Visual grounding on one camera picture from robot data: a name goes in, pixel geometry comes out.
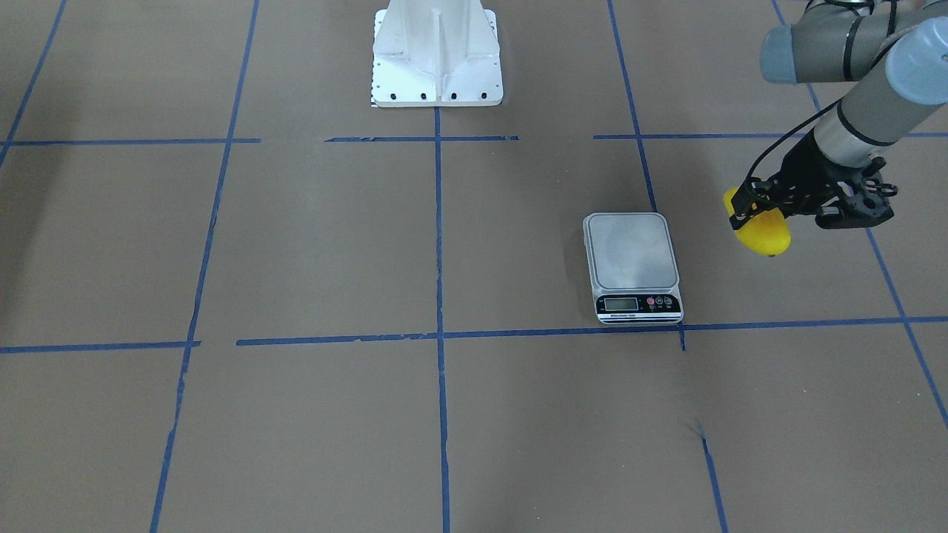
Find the yellow mango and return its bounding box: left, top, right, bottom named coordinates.
left=724, top=187, right=792, bottom=257

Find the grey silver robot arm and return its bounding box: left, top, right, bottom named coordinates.
left=726, top=1, right=946, bottom=230

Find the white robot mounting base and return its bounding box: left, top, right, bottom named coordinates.
left=370, top=1, right=504, bottom=108

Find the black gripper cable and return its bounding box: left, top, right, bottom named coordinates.
left=744, top=104, right=845, bottom=201

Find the silver digital kitchen scale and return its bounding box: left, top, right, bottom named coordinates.
left=583, top=212, right=684, bottom=325

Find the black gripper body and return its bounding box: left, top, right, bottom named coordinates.
left=770, top=136, right=852, bottom=215

